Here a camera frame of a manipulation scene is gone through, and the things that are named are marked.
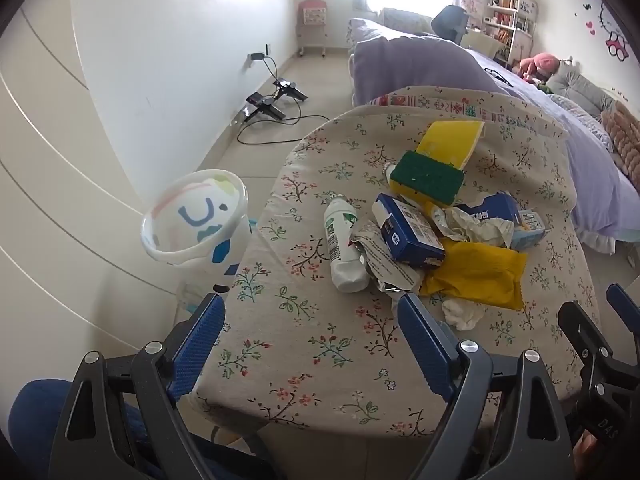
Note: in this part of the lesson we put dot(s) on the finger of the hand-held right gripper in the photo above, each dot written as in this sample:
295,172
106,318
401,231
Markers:
625,310
582,330

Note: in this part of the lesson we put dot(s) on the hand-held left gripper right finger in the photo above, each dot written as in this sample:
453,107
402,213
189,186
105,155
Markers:
425,340

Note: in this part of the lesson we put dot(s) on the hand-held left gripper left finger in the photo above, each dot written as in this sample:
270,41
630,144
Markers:
200,340

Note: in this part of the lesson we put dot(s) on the white tissue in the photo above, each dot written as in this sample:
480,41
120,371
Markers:
462,312

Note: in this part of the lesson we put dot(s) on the white painted trash bin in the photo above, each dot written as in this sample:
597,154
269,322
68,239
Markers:
225,255

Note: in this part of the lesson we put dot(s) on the yellow plastic packet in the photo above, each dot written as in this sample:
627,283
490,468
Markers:
480,270

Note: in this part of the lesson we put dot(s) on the white paper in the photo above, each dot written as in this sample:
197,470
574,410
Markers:
480,230

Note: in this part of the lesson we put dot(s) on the torn blue carton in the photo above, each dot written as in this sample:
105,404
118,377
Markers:
492,207

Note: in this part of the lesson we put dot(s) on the printed silver wrapper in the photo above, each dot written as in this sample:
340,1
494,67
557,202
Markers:
385,265

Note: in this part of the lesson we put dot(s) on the dark blue cardboard box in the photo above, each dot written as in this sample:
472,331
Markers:
410,235

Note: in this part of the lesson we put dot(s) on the floral tablecloth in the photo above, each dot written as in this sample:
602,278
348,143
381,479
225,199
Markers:
310,360

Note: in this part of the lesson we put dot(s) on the small light blue carton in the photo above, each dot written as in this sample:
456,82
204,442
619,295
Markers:
530,230

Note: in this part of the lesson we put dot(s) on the white plastic bottle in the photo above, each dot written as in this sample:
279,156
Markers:
342,255

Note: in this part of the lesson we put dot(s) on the bed with purple sheet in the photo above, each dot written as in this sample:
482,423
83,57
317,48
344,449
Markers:
590,160

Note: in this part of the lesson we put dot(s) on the green and yellow sponge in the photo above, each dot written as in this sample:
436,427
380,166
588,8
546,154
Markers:
425,172

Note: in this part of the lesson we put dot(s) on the brown knitted pillow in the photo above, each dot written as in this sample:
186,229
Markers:
622,135

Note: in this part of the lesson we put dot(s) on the yellow paper box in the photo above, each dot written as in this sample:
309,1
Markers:
450,137

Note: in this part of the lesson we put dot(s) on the white wardrobe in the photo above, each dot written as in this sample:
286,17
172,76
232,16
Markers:
50,185

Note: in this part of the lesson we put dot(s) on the grey plush pillow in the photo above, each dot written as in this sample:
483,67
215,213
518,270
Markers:
575,85

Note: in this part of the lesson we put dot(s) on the black phone stand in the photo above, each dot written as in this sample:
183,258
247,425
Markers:
265,107
290,89

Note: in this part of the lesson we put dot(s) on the pink plush toy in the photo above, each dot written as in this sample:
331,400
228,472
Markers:
542,62

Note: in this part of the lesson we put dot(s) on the purple quilt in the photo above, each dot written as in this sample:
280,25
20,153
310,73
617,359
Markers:
415,65

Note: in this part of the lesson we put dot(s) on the dark office chair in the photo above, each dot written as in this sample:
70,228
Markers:
450,20

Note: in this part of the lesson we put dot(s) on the white bookshelf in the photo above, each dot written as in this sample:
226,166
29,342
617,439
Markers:
507,10

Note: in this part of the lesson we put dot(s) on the pink chair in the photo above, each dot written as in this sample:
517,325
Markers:
312,12

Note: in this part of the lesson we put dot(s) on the pink cat wall sticker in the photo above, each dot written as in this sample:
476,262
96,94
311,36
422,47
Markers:
617,45

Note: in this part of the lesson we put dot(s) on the wall charger plug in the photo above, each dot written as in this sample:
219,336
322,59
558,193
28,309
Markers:
256,56

